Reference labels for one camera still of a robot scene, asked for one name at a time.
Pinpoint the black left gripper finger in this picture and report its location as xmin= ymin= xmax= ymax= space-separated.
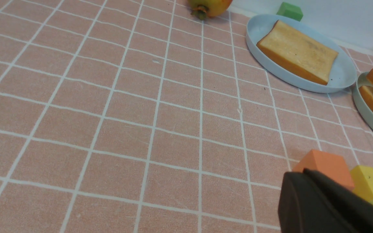
xmin=278 ymin=168 xmax=373 ymax=233

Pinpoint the orange foam cube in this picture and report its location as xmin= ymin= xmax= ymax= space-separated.
xmin=292 ymin=149 xmax=354 ymax=191

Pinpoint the teal centre plate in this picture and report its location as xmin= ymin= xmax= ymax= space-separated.
xmin=352 ymin=72 xmax=373 ymax=130

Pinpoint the light blue bread plate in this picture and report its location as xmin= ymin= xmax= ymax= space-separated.
xmin=246 ymin=14 xmax=357 ymax=94

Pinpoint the green foam cube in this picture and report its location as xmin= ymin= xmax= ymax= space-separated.
xmin=276 ymin=2 xmax=303 ymax=22

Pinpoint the red yellow pomegranate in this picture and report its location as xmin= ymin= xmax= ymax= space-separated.
xmin=188 ymin=0 xmax=232 ymax=21

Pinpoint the pink checkered tablecloth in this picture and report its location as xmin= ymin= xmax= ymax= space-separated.
xmin=0 ymin=0 xmax=373 ymax=233

